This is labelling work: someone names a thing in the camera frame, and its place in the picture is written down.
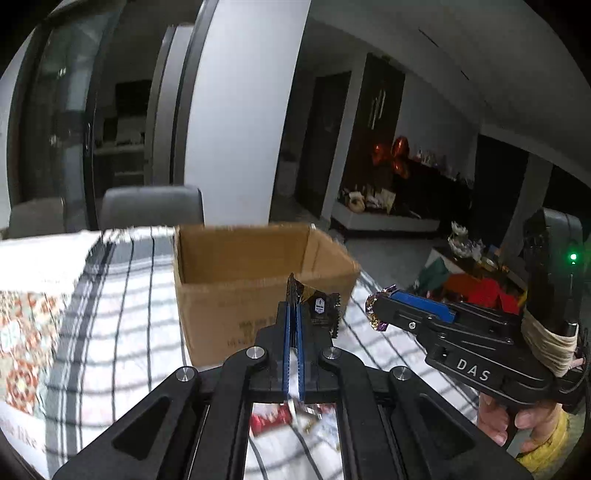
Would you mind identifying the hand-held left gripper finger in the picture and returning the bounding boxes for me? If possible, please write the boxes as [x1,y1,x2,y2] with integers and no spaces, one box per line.
[52,295,296,480]
[295,300,532,480]

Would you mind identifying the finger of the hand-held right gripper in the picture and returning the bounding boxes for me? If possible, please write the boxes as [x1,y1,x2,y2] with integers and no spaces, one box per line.
[372,294,523,357]
[390,290,525,326]

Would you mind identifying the purple candy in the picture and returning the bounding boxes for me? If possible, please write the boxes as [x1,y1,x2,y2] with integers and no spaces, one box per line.
[365,285,398,333]

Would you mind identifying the dark snack packet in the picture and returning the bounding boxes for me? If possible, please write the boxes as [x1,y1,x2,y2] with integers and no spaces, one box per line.
[286,273,342,340]

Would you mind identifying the cardboard box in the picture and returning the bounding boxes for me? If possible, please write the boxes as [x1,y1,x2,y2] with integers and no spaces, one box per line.
[173,223,362,367]

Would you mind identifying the person's right hand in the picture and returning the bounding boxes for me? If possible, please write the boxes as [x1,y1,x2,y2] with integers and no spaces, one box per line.
[478,396,563,455]

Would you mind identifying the green cloth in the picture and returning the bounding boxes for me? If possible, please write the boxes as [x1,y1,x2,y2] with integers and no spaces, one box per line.
[414,257,450,297]

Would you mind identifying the white flower ornament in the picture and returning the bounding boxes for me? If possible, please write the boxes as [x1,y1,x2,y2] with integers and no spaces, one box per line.
[448,220,484,259]

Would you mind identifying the red snack packet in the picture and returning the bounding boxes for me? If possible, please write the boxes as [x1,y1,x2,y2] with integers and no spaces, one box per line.
[249,408,294,438]

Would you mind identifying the white snack packet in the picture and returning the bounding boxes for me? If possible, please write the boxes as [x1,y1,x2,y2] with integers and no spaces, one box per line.
[288,399,340,462]

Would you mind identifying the white low cabinet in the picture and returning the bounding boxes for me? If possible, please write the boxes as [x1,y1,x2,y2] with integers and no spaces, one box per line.
[331,200,441,239]

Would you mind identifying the orange foil balloons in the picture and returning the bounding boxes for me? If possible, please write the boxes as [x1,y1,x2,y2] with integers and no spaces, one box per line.
[372,135,413,181]

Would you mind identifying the checked tablecloth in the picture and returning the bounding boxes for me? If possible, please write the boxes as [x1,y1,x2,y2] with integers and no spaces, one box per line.
[46,224,481,480]

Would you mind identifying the grey chair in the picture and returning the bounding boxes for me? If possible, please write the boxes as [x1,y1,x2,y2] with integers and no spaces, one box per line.
[8,198,66,239]
[99,186,205,230]

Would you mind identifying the dark wardrobe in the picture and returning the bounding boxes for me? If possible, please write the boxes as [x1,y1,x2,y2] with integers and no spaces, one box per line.
[342,52,407,197]

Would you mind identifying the floral printed table cover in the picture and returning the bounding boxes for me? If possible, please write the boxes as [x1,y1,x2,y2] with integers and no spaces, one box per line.
[0,230,105,480]

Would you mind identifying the glass sliding door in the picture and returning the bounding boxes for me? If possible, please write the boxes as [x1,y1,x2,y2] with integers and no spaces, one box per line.
[14,0,197,232]

